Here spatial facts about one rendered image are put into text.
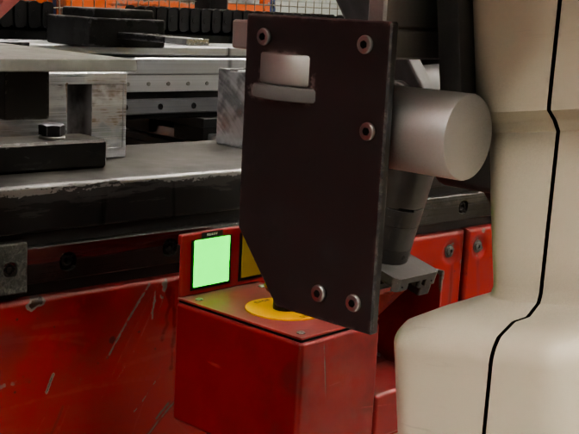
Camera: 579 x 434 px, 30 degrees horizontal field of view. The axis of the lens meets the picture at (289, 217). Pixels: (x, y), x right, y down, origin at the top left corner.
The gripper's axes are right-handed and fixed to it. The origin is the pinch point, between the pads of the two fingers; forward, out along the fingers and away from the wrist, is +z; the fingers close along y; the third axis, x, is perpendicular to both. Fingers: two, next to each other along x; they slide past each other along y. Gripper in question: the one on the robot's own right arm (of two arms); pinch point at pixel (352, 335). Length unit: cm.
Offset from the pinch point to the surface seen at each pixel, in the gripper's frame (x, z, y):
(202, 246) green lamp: 12.3, -6.1, 10.7
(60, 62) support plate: 29.1, -22.6, 14.3
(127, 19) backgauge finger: -12, -14, 57
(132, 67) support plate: 22.3, -22.4, 13.7
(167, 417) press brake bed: 6.4, 17.4, 15.5
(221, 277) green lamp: 9.8, -2.9, 9.8
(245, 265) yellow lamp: 6.6, -3.6, 10.0
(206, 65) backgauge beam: -30, -7, 59
